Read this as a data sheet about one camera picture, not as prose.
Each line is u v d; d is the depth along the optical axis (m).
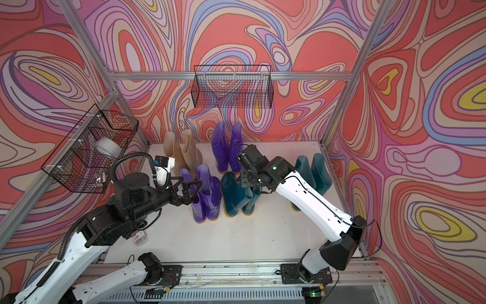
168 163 0.52
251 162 0.52
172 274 0.73
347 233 0.40
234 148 0.86
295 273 0.73
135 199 0.42
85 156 0.77
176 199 0.52
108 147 0.74
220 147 0.88
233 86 0.94
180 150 0.90
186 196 0.53
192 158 0.84
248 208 0.81
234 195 0.84
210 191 0.69
